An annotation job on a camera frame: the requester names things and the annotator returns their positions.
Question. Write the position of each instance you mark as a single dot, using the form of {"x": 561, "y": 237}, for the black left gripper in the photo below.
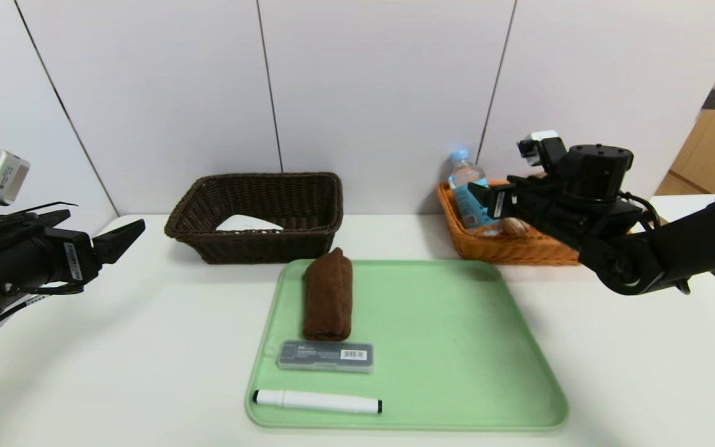
{"x": 76, "y": 257}

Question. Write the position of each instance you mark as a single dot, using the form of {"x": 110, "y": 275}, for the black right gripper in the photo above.
{"x": 498, "y": 201}

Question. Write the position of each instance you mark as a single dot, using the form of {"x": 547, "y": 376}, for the water bottle blue label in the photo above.
{"x": 464, "y": 174}

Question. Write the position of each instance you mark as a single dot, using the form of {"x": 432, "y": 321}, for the sliced bread loaf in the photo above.
{"x": 514, "y": 228}

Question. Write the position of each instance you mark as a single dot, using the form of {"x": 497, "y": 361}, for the white router box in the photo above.
{"x": 249, "y": 223}

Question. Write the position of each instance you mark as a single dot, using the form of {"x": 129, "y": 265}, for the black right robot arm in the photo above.
{"x": 692, "y": 242}

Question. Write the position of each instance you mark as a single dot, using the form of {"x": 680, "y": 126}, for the orange wicker basket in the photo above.
{"x": 506, "y": 251}

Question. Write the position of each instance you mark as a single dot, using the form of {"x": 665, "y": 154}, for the dark brown wicker basket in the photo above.
{"x": 258, "y": 198}

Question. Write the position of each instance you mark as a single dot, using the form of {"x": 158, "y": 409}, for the light green plastic tray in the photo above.
{"x": 444, "y": 347}

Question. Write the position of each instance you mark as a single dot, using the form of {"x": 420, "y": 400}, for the brown rolled towel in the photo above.
{"x": 328, "y": 298}

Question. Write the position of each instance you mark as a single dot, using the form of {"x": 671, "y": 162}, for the white side table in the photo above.
{"x": 686, "y": 202}

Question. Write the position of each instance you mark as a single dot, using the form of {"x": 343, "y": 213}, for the clear plastic case with barcode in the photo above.
{"x": 323, "y": 357}

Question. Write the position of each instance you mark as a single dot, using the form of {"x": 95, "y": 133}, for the white marker pen black cap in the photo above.
{"x": 320, "y": 401}

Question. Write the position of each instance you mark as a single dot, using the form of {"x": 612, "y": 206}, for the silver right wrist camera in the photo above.
{"x": 540, "y": 146}

